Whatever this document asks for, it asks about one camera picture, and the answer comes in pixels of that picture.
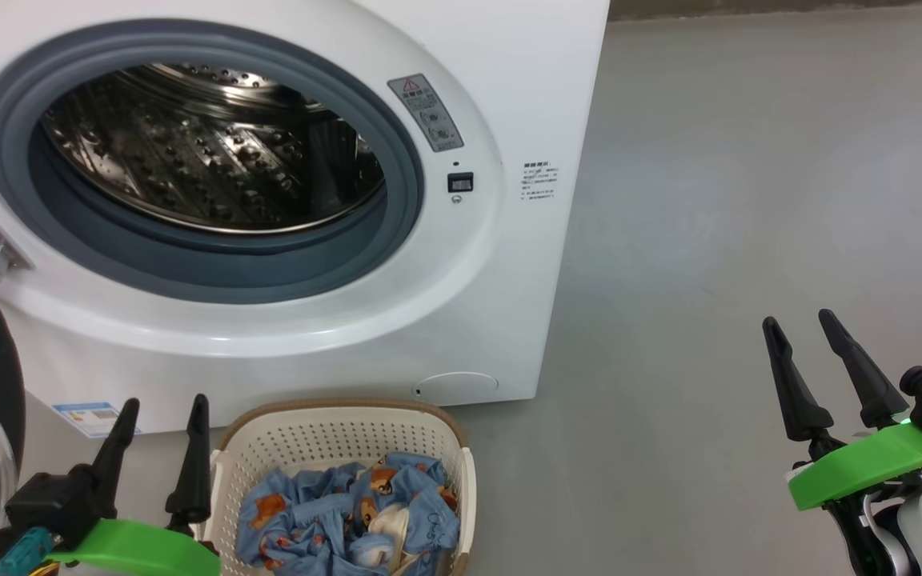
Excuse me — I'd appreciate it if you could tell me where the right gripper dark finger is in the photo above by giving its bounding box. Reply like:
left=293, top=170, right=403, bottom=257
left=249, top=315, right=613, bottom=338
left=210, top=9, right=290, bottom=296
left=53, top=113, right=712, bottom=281
left=762, top=316, right=835, bottom=442
left=818, top=309, right=908, bottom=430

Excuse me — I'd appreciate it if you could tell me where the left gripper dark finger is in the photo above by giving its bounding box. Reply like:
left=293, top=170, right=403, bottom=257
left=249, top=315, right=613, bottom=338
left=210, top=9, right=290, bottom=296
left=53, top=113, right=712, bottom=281
left=165, top=393, right=212, bottom=527
left=81, top=398, right=141, bottom=514

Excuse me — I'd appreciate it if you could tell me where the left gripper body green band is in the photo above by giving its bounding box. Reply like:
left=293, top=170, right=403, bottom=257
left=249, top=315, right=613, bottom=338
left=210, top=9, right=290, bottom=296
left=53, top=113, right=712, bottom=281
left=45, top=518, right=222, bottom=576

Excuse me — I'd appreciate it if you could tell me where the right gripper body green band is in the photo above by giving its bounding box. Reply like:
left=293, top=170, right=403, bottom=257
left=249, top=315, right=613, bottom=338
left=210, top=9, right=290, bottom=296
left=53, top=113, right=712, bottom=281
left=786, top=422, right=922, bottom=576

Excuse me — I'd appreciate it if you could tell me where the blue bear print garment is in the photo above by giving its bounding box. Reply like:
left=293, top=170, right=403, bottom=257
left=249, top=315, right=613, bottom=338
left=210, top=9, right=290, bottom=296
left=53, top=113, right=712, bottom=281
left=235, top=464, right=366, bottom=576
left=341, top=452, right=460, bottom=576

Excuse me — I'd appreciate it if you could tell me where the cream perforated basket brown rim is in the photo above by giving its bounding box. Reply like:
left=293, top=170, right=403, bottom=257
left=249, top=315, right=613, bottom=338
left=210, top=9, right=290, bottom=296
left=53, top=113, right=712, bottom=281
left=203, top=398, right=478, bottom=576

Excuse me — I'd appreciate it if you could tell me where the grey rubber door gasket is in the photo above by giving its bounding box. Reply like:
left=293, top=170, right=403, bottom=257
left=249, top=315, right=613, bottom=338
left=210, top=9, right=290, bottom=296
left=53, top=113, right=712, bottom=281
left=0, top=20, right=426, bottom=305

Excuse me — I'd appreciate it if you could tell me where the white front-load washing machine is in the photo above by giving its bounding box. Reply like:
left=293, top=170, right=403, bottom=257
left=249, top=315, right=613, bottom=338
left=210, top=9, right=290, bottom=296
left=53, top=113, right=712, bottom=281
left=0, top=0, right=611, bottom=437

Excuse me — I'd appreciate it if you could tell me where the blue energy label sticker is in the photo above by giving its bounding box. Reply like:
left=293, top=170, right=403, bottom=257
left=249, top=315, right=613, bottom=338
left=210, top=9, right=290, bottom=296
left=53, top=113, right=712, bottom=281
left=51, top=400, right=142, bottom=438

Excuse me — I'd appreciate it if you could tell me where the round white filter cover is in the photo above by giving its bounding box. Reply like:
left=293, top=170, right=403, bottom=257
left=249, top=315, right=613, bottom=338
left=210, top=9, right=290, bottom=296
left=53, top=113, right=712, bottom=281
left=415, top=371, right=500, bottom=406

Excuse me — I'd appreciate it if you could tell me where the steel washer drum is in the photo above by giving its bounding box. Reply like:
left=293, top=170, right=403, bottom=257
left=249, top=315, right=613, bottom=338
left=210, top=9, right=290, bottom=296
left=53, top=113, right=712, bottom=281
left=41, top=62, right=387, bottom=235

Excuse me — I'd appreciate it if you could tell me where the printed text label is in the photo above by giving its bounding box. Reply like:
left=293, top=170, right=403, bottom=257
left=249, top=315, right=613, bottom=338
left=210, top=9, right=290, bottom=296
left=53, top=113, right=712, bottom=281
left=520, top=162, right=561, bottom=202

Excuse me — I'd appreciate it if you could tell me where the grey warning sticker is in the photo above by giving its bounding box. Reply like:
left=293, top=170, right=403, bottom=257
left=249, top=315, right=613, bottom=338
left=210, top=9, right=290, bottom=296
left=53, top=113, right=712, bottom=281
left=387, top=74, right=464, bottom=153

